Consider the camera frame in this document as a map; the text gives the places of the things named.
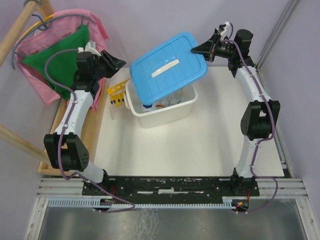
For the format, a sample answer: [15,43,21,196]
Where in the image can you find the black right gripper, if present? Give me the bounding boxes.
[190,33,236,63]

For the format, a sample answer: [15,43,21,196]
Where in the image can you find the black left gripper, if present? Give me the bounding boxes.
[92,49,127,81]

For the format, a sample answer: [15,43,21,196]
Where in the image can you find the yellow test tube rack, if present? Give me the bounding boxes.
[107,78,130,107]

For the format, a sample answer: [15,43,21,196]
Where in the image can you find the blue plastic tray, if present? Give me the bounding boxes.
[129,32,208,106]

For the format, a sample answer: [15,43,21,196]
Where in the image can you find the clear tube with blue cap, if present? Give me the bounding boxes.
[143,104,153,109]

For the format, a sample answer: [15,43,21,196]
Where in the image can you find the coloured plastic spoons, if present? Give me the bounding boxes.
[155,104,166,109]

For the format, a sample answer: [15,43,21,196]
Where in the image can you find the white plastic bin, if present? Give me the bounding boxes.
[124,80,199,129]

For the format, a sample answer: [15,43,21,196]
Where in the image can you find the round glass flask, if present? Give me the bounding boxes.
[160,96,182,107]

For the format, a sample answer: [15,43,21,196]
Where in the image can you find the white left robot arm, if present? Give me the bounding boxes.
[44,39,208,195]

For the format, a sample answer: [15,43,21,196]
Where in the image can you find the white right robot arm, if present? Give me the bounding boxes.
[208,23,281,196]

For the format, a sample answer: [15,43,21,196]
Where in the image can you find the green cloth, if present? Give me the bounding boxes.
[15,25,90,105]

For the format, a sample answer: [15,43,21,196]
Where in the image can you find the pink shirt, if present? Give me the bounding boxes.
[14,9,110,105]

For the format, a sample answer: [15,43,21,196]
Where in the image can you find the yellow clothes hanger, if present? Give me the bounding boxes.
[23,8,54,35]

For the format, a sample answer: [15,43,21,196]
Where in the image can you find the black mounting plate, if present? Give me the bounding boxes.
[82,176,259,203]

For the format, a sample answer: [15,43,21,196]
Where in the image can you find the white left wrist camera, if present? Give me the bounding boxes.
[77,41,102,57]

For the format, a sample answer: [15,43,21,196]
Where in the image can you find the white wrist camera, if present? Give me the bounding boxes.
[77,41,102,57]
[217,21,231,36]

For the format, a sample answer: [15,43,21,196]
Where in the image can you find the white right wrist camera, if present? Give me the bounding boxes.
[217,21,231,36]

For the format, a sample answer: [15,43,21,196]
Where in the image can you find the white slotted cable duct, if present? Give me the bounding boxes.
[47,197,241,208]

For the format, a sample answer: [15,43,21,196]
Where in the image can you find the aluminium frame rail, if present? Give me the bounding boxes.
[257,0,320,199]

